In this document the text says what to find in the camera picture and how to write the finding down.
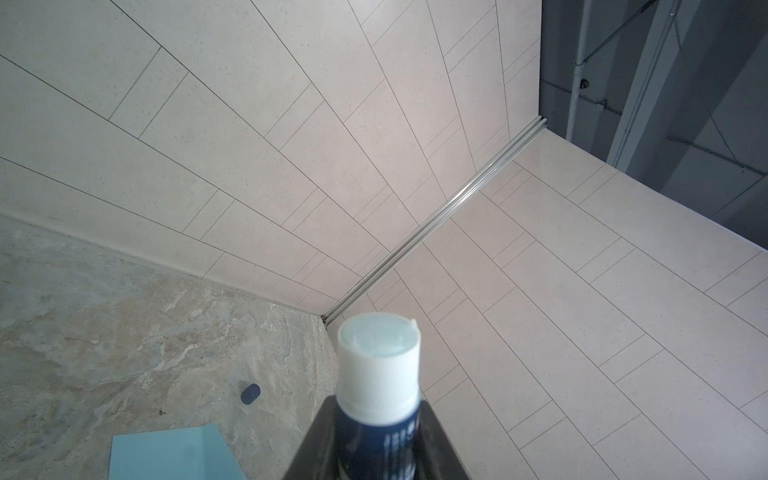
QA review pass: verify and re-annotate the dark blue glue stick cap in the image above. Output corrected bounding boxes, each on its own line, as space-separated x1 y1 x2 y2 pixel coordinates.
240 383 261 405

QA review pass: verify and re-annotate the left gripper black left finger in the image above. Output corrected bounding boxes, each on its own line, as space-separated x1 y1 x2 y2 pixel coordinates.
283 395 338 480

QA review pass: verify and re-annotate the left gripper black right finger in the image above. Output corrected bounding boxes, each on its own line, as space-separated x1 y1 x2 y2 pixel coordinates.
417 400 470 480

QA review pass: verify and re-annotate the blue white glue stick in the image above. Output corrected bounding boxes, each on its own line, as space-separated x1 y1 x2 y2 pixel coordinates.
335 312 421 479

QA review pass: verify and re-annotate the teal paper envelope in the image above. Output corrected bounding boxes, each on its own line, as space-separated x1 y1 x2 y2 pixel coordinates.
108 423 246 480

